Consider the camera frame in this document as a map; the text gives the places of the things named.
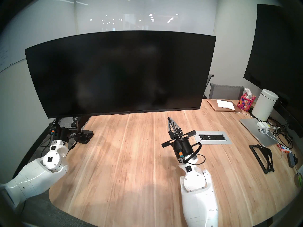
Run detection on black floor cable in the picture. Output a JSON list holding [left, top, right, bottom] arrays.
[[39, 134, 53, 156]]

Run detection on silver table power outlet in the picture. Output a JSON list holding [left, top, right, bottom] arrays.
[[195, 131, 232, 145]]

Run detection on whiteboard with handwriting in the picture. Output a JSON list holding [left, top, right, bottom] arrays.
[[0, 37, 30, 73]]

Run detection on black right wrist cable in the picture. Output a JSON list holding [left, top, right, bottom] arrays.
[[183, 142, 206, 165]]

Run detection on white power adapter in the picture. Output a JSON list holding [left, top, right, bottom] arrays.
[[257, 121, 270, 134]]

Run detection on brown wooden board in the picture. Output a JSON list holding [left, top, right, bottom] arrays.
[[207, 99, 242, 112]]

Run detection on black tangled cables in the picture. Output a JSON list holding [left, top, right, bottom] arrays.
[[267, 118, 294, 149]]

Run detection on black laptop stand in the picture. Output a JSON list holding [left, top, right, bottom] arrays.
[[249, 144, 275, 174]]

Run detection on large black wall screen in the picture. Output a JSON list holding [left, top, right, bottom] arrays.
[[243, 4, 303, 138]]

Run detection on white cylindrical canister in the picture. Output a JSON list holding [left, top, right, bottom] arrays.
[[251, 89, 279, 121]]

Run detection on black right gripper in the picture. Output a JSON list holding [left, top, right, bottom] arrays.
[[161, 117, 197, 160]]

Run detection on black monitor mount base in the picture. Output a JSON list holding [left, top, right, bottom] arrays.
[[75, 130, 94, 144]]

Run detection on thick black wrist cable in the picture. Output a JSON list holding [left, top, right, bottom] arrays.
[[67, 134, 81, 151]]

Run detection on curved black computer monitor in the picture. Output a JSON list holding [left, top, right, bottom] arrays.
[[25, 30, 216, 119]]

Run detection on white paper sheet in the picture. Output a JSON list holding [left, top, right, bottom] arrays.
[[216, 100, 236, 110]]

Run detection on silver laptop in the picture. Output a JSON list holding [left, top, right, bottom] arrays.
[[239, 118, 278, 147]]

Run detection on wide glass whiteboard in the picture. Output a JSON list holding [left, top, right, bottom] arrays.
[[75, 0, 217, 46]]

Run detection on grey adapter box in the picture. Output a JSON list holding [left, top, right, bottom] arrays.
[[287, 153, 298, 168]]

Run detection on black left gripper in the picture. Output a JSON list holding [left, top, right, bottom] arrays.
[[49, 117, 80, 142]]

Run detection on colourful floral tissue box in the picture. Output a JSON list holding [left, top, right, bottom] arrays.
[[237, 88, 256, 112]]

